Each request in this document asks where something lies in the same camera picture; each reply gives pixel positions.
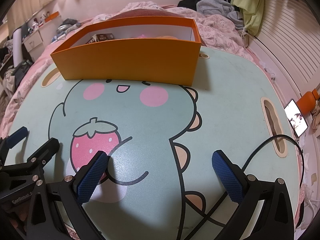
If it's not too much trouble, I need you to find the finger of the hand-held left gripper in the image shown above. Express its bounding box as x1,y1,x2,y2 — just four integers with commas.
0,127,28,160
29,138,60,167

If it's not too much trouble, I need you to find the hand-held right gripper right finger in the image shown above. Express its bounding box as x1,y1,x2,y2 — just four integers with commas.
211,149,295,240

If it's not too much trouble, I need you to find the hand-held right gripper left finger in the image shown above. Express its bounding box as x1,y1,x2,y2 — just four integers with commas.
25,151,108,240

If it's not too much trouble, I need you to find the orange cardboard box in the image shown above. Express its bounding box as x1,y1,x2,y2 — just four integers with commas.
50,16,202,87

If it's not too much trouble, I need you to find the brown card box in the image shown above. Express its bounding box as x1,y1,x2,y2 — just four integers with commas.
86,32,116,44

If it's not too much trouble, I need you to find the black bag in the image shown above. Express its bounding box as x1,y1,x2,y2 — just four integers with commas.
10,60,34,83

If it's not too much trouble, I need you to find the white roll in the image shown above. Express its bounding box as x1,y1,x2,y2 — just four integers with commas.
12,29,23,67

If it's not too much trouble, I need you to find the smartphone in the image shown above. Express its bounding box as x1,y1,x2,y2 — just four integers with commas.
284,99,308,137

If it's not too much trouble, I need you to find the white nightstand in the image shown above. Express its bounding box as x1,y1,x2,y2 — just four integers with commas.
24,26,54,60

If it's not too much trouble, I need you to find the beige cloth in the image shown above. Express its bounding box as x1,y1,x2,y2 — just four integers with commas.
310,102,320,135

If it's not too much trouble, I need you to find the orange bottle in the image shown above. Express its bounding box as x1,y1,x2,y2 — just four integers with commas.
296,89,320,115

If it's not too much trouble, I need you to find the pile of grey-blue clothes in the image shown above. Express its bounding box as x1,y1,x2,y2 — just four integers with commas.
52,19,83,42

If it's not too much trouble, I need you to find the small orange storage bin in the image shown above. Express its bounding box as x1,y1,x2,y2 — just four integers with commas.
44,11,60,23

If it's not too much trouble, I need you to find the grey clothing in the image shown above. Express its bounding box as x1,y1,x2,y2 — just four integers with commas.
196,0,247,30

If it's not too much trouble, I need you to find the yellow-green cloth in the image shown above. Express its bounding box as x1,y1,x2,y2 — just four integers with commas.
230,0,265,37

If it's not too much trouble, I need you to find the black clothing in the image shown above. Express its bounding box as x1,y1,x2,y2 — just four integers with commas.
178,0,205,7

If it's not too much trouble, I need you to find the black cable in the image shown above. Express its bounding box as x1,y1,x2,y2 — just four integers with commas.
185,134,305,240

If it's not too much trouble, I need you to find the white cable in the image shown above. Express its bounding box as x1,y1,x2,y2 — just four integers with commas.
304,195,318,210

